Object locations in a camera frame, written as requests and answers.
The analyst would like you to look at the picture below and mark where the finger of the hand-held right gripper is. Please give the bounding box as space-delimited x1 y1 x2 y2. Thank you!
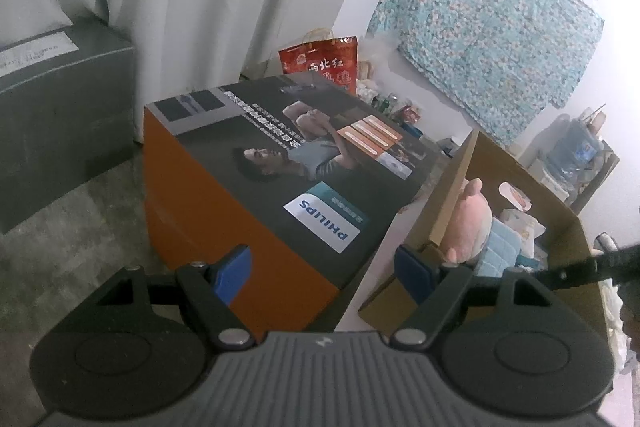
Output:
531 244 640 293

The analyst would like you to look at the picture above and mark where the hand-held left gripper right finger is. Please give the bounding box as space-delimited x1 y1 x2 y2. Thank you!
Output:
391 245 553 350

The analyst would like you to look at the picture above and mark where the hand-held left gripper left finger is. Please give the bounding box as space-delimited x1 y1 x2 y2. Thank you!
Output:
95 244 253 350

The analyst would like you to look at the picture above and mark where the pink plush toy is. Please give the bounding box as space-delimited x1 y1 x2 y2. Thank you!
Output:
442 179 493 265

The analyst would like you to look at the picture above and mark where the cardboard box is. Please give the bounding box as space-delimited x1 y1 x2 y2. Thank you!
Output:
357 130 613 343

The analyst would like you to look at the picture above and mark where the blue checked towel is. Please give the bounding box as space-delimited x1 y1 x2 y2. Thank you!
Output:
475 217 526 278

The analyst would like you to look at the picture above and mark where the white plastic bag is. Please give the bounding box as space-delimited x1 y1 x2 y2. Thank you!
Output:
597 279 640 378

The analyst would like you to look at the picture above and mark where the white printed packet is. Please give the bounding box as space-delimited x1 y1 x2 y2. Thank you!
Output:
500 207 548 268

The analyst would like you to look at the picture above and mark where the orange grey printed carton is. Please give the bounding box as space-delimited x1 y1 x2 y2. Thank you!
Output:
143 74 453 340

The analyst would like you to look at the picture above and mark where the white pink pouch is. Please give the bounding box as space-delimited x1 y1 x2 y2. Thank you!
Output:
497 182 533 212

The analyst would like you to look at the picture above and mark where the large blue water jug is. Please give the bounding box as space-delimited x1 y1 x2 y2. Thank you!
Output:
545 117 603 178

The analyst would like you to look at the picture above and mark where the pile of small packets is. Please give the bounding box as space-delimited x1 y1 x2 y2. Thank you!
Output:
357 59 426 138

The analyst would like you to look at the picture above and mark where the red gift bag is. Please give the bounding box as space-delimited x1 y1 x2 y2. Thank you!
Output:
277 29 360 98

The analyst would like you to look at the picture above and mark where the large dark grey carton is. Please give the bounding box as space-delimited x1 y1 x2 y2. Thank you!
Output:
0 18 137 233

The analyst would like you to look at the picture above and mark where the teal patterned wall cloth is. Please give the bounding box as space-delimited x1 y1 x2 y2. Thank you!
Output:
366 0 605 146

